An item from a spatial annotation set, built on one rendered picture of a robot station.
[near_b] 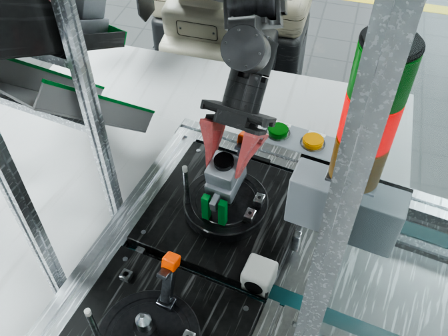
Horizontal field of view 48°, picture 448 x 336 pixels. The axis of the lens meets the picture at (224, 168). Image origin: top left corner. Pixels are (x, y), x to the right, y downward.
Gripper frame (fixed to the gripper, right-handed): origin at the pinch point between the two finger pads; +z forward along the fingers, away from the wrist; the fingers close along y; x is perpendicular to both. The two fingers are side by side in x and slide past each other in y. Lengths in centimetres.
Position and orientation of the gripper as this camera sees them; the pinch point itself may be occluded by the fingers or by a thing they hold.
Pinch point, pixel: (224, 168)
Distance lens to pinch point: 75.0
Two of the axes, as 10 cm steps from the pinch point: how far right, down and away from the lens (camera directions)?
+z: -2.6, 9.5, 1.9
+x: 3.3, -1.0, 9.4
